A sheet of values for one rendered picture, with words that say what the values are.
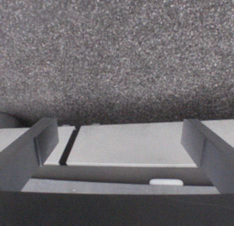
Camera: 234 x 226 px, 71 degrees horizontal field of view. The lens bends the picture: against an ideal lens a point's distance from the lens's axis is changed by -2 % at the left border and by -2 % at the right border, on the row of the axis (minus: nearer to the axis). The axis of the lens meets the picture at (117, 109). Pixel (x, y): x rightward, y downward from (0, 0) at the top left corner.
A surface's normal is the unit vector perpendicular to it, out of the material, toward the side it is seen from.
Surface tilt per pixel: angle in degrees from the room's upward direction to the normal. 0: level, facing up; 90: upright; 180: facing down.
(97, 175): 90
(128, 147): 90
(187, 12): 0
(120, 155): 90
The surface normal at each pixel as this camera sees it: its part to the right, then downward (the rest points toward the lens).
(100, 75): -0.15, 0.65
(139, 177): -0.20, -0.76
